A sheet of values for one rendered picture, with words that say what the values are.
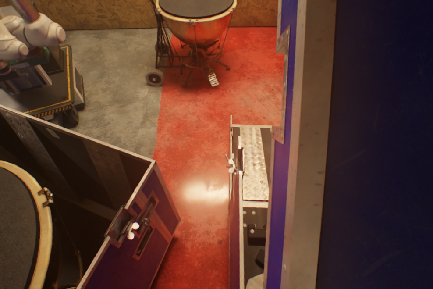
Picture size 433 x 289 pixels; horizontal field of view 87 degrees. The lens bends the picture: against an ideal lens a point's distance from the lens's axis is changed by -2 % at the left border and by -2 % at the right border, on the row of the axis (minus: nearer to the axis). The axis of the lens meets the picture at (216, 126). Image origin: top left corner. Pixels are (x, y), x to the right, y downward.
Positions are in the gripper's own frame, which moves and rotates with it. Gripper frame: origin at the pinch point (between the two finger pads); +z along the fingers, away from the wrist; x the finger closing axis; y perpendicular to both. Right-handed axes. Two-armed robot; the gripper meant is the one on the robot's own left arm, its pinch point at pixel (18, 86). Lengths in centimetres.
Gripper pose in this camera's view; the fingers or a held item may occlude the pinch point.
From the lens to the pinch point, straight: 209.4
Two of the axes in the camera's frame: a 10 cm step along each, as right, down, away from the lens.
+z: 0.0, 6.0, 8.0
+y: 3.8, 7.4, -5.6
